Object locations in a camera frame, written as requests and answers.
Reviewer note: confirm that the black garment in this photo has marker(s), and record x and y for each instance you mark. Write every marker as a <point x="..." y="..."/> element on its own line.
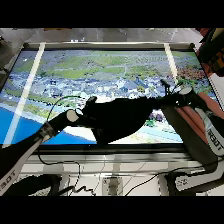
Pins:
<point x="123" y="116"/>

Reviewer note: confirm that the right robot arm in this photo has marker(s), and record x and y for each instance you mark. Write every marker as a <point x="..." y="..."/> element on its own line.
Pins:
<point x="215" y="133"/>

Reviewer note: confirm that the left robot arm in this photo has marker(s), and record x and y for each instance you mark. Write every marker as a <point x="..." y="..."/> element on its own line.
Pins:
<point x="20" y="156"/>

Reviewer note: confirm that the heap of clothes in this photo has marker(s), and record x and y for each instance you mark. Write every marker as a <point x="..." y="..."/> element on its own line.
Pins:
<point x="213" y="50"/>

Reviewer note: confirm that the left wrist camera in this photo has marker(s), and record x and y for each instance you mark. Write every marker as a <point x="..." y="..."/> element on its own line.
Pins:
<point x="90" y="100"/>

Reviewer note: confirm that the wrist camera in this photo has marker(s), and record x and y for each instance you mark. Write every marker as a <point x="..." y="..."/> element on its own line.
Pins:
<point x="165" y="85"/>
<point x="90" y="100"/>

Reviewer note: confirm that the silver frame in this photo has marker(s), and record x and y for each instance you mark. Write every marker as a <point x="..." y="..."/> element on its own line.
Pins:
<point x="113" y="160"/>

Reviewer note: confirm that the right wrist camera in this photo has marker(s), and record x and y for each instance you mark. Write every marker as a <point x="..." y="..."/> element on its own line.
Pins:
<point x="165" y="85"/>

